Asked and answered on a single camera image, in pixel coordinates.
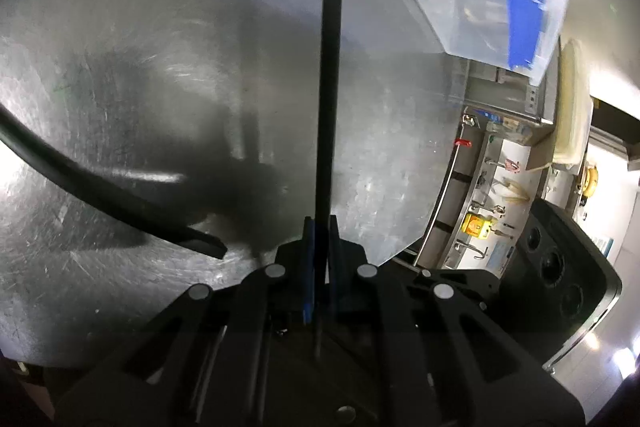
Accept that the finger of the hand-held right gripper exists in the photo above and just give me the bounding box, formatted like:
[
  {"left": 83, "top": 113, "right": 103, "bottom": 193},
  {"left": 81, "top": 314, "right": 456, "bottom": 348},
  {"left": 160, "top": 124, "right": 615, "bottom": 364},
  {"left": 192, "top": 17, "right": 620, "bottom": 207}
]
[{"left": 407, "top": 268, "right": 502, "bottom": 308}]

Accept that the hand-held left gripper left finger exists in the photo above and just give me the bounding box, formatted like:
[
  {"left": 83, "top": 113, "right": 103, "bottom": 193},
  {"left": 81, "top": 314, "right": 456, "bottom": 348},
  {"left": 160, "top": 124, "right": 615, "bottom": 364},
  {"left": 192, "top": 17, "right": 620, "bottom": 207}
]
[{"left": 55, "top": 216, "right": 321, "bottom": 427}]

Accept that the yellow tape roll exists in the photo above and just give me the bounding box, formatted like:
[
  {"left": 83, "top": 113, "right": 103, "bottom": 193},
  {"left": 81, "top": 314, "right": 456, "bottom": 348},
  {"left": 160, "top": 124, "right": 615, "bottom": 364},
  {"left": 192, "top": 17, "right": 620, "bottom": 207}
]
[{"left": 580, "top": 164, "right": 600, "bottom": 198}]

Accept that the yellow box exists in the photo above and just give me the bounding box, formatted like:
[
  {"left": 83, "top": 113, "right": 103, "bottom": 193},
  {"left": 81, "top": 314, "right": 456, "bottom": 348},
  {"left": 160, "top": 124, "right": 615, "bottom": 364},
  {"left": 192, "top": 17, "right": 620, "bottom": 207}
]
[{"left": 462, "top": 213, "right": 495, "bottom": 239}]

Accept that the stainless steel sink counter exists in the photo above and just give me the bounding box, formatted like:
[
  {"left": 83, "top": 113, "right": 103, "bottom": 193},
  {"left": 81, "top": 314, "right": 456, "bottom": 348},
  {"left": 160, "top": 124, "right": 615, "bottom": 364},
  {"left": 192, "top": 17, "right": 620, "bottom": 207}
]
[{"left": 430, "top": 104, "right": 556, "bottom": 270}]

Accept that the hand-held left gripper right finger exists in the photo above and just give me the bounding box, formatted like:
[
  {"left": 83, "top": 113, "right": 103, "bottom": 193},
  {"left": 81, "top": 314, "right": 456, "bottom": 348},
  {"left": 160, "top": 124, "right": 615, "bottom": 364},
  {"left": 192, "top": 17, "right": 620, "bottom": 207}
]
[{"left": 327, "top": 216, "right": 586, "bottom": 427}]

